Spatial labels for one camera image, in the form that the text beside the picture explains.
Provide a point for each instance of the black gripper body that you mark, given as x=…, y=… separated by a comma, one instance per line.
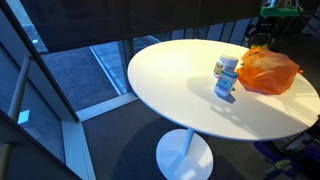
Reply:
x=263, y=30

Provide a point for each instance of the bottle with yellow label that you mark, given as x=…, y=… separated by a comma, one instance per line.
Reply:
x=259, y=46

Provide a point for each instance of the orange plastic bag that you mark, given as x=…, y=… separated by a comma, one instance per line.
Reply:
x=270, y=73

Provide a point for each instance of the white bottle with orange label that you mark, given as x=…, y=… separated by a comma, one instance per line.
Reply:
x=218, y=67

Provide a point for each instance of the blue labelled white container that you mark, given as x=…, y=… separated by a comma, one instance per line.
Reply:
x=226, y=83

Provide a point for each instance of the grey metal handrail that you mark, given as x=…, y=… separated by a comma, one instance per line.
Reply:
x=20, y=86

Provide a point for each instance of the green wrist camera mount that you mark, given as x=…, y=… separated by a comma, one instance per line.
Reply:
x=280, y=11

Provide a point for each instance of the white table pedestal base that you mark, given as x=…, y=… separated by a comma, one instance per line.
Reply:
x=185, y=155

